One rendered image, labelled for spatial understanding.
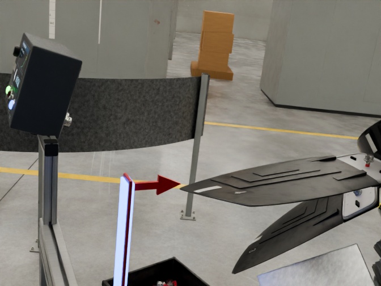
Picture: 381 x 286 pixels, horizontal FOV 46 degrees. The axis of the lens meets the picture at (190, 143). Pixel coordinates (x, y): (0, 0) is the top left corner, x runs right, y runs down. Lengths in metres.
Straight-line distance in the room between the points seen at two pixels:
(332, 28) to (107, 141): 4.91
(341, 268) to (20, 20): 6.51
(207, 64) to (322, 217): 8.01
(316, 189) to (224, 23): 8.16
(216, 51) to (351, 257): 8.11
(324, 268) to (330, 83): 6.34
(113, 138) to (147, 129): 0.21
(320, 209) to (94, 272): 1.77
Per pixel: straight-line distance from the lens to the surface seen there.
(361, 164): 0.68
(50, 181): 1.05
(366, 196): 0.76
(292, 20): 6.70
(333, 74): 6.95
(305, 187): 0.55
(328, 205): 0.80
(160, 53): 4.87
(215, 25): 8.64
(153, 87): 2.50
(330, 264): 0.68
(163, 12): 4.84
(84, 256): 2.56
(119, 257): 0.53
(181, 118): 2.69
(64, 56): 1.02
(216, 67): 8.73
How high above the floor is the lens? 1.38
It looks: 18 degrees down
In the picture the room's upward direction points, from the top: 7 degrees clockwise
